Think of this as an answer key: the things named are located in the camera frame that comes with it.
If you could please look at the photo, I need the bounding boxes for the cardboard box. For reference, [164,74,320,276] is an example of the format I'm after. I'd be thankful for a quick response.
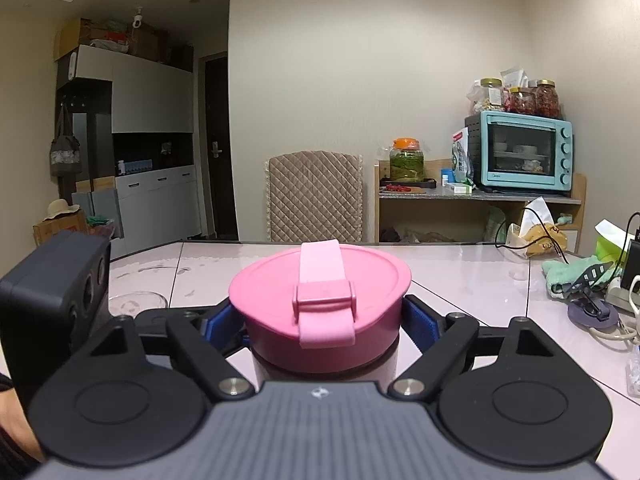
[33,210,89,249]

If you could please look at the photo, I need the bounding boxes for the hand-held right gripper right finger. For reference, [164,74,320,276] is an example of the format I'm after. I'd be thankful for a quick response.
[387,295,556,401]

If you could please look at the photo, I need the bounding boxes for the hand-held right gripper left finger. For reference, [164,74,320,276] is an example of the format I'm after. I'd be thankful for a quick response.
[70,304,256,402]

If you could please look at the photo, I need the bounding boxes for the black tray with chillies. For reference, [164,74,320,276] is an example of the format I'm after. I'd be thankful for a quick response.
[378,177,437,195]

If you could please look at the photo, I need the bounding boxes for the white power strip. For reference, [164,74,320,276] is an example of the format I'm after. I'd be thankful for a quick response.
[604,274,640,312]

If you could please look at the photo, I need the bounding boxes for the black charger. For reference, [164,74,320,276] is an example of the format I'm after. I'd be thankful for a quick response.
[620,230,640,291]

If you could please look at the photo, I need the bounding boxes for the tall jar with red contents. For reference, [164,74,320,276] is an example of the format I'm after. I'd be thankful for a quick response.
[534,79,561,119]

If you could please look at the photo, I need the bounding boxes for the jar with beige contents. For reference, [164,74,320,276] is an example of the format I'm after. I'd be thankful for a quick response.
[479,78,505,114]

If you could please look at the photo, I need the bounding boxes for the green tissue box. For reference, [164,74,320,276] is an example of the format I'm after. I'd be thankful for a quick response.
[594,219,637,262]

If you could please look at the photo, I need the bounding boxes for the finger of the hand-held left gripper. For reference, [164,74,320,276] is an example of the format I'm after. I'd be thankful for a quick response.
[107,304,236,342]

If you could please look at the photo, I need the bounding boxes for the small jar with red contents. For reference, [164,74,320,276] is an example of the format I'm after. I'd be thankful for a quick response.
[507,87,537,115]

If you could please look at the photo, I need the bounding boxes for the teal toaster oven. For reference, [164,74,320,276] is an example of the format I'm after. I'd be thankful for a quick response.
[464,110,575,197]

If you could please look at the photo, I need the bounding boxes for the straw hat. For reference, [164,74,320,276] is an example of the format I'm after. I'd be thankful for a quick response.
[42,198,81,222]

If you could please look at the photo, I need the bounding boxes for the boxes on cabinet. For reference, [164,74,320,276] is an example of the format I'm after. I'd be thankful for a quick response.
[59,18,195,72]

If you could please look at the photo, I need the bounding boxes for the black phone stand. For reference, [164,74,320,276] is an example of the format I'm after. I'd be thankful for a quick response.
[567,262,622,331]

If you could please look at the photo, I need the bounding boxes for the patterned chair back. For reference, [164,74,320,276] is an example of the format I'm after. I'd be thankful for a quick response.
[263,149,365,244]

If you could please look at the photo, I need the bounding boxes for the dark door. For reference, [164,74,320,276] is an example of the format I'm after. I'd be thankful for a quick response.
[197,53,239,242]

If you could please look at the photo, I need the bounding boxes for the green and white packet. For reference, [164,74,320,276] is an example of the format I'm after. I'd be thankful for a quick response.
[452,127,474,187]

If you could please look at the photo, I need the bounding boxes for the white and grey cabinet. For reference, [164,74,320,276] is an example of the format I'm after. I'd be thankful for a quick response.
[55,44,202,257]

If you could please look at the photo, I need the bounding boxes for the white paper bag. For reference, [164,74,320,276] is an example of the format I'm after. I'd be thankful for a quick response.
[501,67,530,91]

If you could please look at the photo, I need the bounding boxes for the grey hanging bag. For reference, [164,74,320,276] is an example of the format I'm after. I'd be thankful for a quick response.
[49,104,82,179]

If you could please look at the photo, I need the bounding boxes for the pickle jar with orange lid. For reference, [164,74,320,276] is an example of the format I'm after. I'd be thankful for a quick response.
[389,138,425,181]

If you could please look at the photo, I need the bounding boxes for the green towel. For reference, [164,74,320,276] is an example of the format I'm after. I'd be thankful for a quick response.
[542,255,622,299]

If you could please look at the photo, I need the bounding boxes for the yellow plastic bag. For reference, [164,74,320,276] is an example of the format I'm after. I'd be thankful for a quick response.
[506,197,569,259]

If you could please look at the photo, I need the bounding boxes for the person's left forearm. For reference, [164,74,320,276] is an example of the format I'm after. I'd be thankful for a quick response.
[0,372,47,480]

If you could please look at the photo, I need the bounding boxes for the pink bottle cap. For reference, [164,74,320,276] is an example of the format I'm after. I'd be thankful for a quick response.
[228,241,413,376]

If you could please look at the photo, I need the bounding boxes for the wooden shelf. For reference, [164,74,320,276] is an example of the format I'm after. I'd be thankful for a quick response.
[374,159,587,254]

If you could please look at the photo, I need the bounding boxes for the clear dimpled glass cup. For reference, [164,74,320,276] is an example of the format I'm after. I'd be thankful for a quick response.
[107,289,170,319]

